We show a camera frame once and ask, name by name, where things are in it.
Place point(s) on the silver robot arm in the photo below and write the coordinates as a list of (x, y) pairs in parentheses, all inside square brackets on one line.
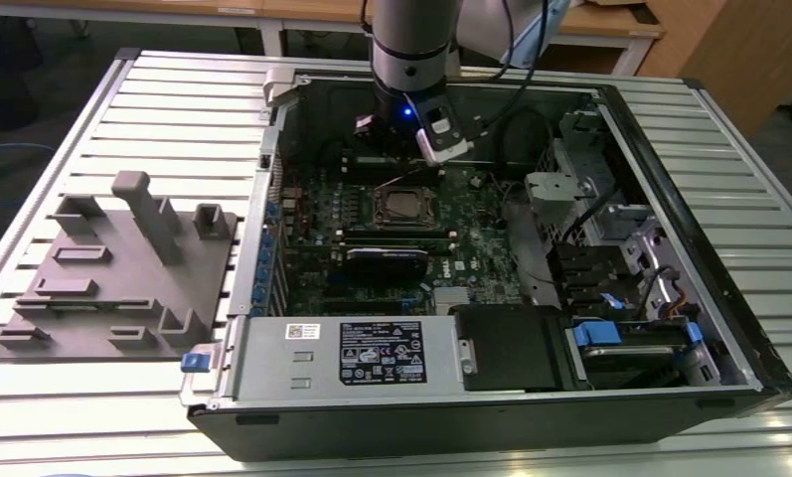
[(409, 40)]

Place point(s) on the CPU socket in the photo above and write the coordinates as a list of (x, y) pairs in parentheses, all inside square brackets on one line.
[(375, 201)]

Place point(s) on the silver coin battery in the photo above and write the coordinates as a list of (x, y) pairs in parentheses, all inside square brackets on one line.
[(475, 180)]

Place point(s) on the green motherboard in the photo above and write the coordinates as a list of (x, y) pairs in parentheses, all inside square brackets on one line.
[(488, 248)]

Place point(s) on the black graphics card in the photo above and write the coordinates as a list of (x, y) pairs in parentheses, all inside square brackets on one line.
[(383, 270)]

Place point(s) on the perforated metal drive cage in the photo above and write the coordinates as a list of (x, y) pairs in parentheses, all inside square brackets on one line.
[(595, 159)]

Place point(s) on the small silver heatsink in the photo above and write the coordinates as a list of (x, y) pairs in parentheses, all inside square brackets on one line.
[(452, 295)]

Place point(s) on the grey parts rack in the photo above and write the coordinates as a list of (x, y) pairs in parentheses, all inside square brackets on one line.
[(137, 298)]

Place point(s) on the silver power supply unit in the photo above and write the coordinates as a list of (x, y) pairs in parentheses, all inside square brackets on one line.
[(269, 367)]

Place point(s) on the blue plastic latch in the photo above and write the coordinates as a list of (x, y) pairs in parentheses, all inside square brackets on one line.
[(196, 363)]

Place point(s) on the wooden cabinet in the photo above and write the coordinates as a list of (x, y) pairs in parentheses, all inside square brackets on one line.
[(754, 49)]

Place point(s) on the silver hard disk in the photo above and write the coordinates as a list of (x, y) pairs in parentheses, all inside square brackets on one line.
[(628, 352)]

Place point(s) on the dark office chair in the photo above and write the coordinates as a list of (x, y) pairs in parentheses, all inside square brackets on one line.
[(5, 74)]

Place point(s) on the blue plastic clip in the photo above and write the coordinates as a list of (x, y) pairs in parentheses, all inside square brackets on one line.
[(692, 333)]

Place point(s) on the black PC case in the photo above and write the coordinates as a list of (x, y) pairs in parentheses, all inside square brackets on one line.
[(436, 432)]

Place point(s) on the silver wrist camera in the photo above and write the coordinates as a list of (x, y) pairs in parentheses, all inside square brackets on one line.
[(444, 134)]

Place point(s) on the silver metal bracket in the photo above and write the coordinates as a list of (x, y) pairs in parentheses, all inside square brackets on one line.
[(557, 186)]

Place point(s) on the wooden desk white frame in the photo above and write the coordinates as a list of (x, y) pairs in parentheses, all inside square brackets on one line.
[(628, 25), (137, 3)]

